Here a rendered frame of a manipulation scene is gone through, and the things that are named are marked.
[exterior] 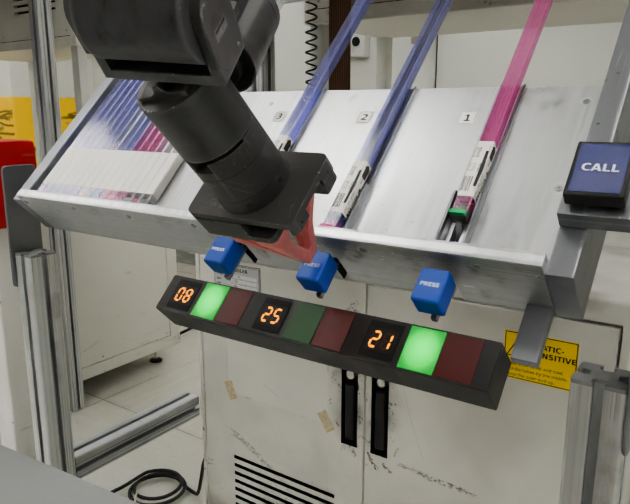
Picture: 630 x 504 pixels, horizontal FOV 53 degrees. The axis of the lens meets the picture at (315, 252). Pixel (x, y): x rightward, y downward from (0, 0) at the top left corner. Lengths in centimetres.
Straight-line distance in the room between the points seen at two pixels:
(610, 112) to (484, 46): 204
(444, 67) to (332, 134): 200
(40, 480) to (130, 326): 162
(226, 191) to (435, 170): 21
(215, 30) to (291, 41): 268
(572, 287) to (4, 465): 41
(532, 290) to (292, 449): 69
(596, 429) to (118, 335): 168
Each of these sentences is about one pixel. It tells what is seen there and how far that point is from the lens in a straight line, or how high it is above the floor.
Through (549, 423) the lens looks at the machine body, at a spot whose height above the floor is 45.
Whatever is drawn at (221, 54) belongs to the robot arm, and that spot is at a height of 86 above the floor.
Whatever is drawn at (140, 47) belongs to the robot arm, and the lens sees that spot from 37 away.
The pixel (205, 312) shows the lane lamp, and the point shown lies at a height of 65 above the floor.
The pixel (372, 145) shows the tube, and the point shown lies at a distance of 61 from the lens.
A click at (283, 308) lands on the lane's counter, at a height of 66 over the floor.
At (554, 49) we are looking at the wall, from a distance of 252.
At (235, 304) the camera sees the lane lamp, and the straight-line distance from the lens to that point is 60.
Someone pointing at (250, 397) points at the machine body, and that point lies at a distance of 113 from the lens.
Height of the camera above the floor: 83
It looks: 13 degrees down
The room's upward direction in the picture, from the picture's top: straight up
